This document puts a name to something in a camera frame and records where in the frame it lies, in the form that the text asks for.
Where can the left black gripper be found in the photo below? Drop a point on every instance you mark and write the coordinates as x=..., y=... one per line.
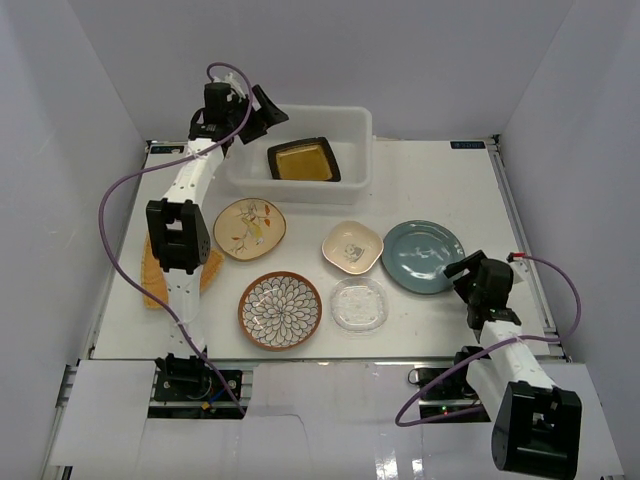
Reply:
x=255, y=126

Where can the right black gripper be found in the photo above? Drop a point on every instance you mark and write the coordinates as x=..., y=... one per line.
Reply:
x=471, y=264

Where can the teal round plate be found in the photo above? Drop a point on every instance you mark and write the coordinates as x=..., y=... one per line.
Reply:
x=416, y=254

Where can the black square plate yellow centre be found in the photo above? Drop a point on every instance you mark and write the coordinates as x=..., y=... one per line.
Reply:
x=309, y=159

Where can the beige bird painted plate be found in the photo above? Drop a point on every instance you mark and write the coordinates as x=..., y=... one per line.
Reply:
x=249, y=228

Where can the cream panda square dish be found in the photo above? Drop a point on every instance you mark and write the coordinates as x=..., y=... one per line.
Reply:
x=352, y=247

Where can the clear glass plate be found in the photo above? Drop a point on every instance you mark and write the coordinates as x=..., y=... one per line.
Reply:
x=359, y=305

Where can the floral patterned brown-rim plate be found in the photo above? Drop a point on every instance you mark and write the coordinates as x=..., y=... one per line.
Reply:
x=279, y=311

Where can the woven bamboo fan tray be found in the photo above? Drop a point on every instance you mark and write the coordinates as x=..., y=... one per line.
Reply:
x=152, y=278

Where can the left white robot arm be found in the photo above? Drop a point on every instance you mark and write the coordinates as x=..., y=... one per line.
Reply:
x=178, y=235

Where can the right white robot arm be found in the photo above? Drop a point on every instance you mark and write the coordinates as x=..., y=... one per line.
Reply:
x=536, y=424

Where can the white plastic bin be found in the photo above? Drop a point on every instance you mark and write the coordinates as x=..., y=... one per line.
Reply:
x=348, y=130

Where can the left blue table label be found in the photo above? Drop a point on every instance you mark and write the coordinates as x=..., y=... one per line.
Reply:
x=166, y=149

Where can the blue table label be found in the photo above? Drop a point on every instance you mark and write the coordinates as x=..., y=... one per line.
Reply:
x=166, y=149
x=467, y=145

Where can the right blue table label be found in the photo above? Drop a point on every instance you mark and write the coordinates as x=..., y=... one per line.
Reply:
x=467, y=145

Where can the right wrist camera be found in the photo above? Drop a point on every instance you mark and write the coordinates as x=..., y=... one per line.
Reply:
x=519, y=267

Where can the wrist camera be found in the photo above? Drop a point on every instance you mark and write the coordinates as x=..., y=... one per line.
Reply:
x=233, y=82
x=519, y=267

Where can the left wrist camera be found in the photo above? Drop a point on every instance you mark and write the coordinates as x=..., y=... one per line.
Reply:
x=233, y=82

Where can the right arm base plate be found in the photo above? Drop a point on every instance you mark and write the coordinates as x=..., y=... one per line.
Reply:
x=449, y=396

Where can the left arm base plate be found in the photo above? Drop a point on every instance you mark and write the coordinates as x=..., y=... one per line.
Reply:
x=188, y=389

